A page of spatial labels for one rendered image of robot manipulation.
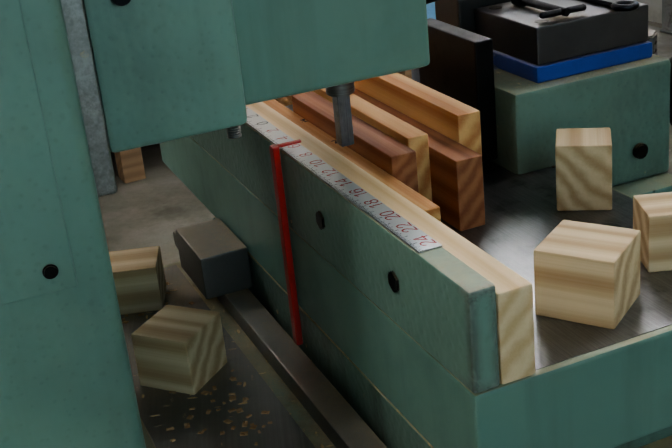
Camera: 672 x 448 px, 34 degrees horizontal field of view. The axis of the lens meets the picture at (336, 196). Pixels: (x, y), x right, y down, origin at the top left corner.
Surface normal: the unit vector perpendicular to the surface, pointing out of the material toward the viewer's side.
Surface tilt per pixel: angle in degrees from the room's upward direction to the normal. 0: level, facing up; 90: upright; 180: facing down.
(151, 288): 90
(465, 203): 90
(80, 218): 90
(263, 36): 90
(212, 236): 0
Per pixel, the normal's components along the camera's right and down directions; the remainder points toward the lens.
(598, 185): -0.20, 0.38
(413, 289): -0.91, 0.23
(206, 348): 0.90, 0.07
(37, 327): 0.40, 0.30
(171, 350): -0.42, 0.37
